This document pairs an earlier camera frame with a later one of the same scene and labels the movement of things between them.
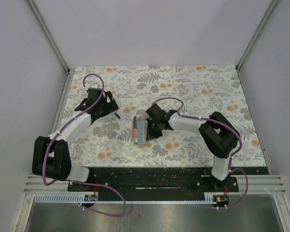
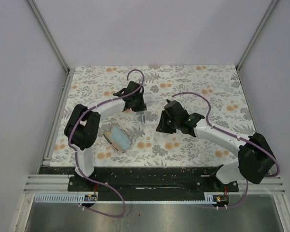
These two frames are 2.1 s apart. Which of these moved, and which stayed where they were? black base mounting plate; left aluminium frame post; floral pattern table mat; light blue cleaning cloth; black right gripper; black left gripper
Moved: light blue cleaning cloth; black right gripper; black left gripper
Stayed: black base mounting plate; left aluminium frame post; floral pattern table mat
